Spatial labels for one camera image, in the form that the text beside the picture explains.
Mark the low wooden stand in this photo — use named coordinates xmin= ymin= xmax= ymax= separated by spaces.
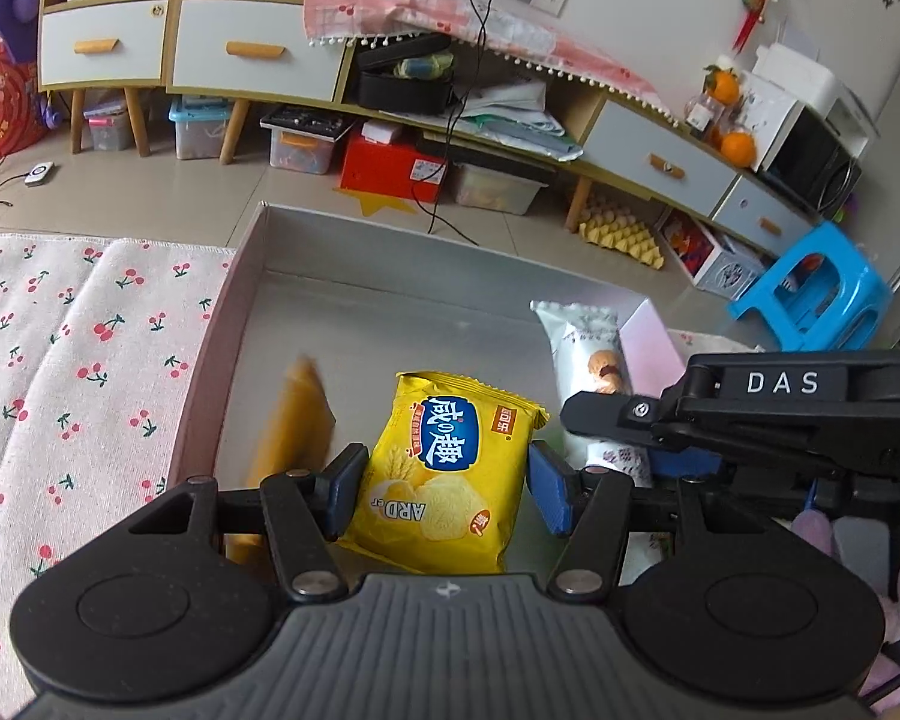
xmin=341 ymin=30 xmax=818 ymax=256

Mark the red printed bag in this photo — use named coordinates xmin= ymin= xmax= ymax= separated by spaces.
xmin=0 ymin=36 xmax=50 ymax=160

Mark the yellow snack packet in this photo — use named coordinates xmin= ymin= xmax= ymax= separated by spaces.
xmin=337 ymin=371 xmax=550 ymax=575

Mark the white printed carton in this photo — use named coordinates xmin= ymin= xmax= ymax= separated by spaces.
xmin=825 ymin=86 xmax=882 ymax=140

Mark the glass jar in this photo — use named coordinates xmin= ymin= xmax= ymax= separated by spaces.
xmin=686 ymin=94 xmax=721 ymax=136

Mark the stack of papers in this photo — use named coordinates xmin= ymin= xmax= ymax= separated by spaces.
xmin=450 ymin=79 xmax=586 ymax=162

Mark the clear bin with blue lid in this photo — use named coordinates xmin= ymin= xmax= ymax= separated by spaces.
xmin=169 ymin=95 xmax=233 ymax=161

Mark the yellow egg tray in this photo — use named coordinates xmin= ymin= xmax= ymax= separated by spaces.
xmin=581 ymin=191 xmax=665 ymax=271

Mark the large grey drawer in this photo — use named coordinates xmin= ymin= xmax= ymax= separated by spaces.
xmin=581 ymin=97 xmax=740 ymax=215

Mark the pink cardboard box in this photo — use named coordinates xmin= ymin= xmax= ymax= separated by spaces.
xmin=166 ymin=200 xmax=766 ymax=593

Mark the narrow wooden cabinet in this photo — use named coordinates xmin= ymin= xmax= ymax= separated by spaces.
xmin=36 ymin=0 xmax=175 ymax=158

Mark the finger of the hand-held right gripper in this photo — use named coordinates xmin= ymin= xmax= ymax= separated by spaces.
xmin=561 ymin=392 xmax=676 ymax=451
xmin=649 ymin=450 xmax=728 ymax=477

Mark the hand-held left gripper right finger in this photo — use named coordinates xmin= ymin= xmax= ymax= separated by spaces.
xmin=527 ymin=439 xmax=785 ymax=605

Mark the small grey drawer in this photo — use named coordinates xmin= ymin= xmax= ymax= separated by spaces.
xmin=716 ymin=176 xmax=815 ymax=256

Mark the white printed toy box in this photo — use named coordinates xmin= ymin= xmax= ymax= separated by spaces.
xmin=660 ymin=210 xmax=766 ymax=297

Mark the pink cherry print cloth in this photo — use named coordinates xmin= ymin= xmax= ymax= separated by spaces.
xmin=304 ymin=0 xmax=680 ymax=125

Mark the white snack packet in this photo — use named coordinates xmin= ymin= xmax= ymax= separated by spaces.
xmin=531 ymin=300 xmax=653 ymax=488

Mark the red cardboard box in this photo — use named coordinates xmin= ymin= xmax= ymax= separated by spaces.
xmin=340 ymin=124 xmax=451 ymax=205

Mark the clear bin with black lid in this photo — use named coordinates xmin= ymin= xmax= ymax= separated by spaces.
xmin=261 ymin=106 xmax=357 ymax=175

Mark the black and white microwave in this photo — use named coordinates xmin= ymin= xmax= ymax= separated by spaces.
xmin=754 ymin=101 xmax=867 ymax=215

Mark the cherry print white blanket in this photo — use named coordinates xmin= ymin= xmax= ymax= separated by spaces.
xmin=0 ymin=231 xmax=766 ymax=720

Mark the small white drawer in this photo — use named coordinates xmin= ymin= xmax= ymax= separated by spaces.
xmin=40 ymin=0 xmax=172 ymax=87

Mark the wide white drawer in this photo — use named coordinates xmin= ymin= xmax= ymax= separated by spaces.
xmin=171 ymin=0 xmax=346 ymax=102

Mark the green yellow pouch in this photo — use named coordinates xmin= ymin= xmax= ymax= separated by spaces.
xmin=394 ymin=52 xmax=451 ymax=80

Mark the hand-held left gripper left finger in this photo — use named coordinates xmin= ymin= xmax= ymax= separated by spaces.
xmin=131 ymin=442 xmax=371 ymax=605

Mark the small clear storage bin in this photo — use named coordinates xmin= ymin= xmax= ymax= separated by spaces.
xmin=84 ymin=101 xmax=132 ymax=152

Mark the clear bin with white lid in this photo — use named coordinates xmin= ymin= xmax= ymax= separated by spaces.
xmin=450 ymin=161 xmax=545 ymax=212

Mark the blue plastic stool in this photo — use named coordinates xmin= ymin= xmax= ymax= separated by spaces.
xmin=727 ymin=221 xmax=895 ymax=352

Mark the black case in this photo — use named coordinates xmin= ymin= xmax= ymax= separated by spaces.
xmin=356 ymin=34 xmax=457 ymax=115

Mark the wide wooden cabinet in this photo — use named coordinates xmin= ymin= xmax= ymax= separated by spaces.
xmin=163 ymin=0 xmax=357 ymax=166

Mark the white foam box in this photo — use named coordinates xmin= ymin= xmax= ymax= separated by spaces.
xmin=750 ymin=43 xmax=841 ymax=113

